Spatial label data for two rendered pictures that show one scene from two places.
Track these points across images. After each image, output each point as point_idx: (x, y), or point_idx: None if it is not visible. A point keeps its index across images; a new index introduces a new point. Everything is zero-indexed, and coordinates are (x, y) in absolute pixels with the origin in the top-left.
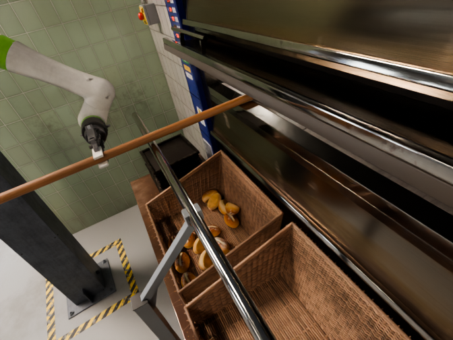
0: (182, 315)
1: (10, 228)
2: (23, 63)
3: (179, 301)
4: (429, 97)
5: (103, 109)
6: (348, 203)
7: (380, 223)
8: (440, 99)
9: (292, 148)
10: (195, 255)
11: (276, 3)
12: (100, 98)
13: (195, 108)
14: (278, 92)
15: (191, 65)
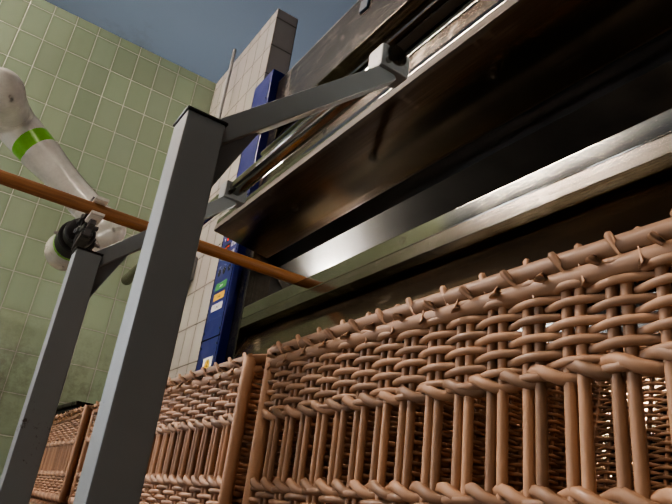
0: (39, 501)
1: None
2: (52, 154)
3: (38, 500)
4: (486, 145)
5: (97, 239)
6: (427, 276)
7: (463, 260)
8: (493, 140)
9: (362, 262)
10: None
11: None
12: (106, 225)
13: (198, 368)
14: (363, 106)
15: (230, 282)
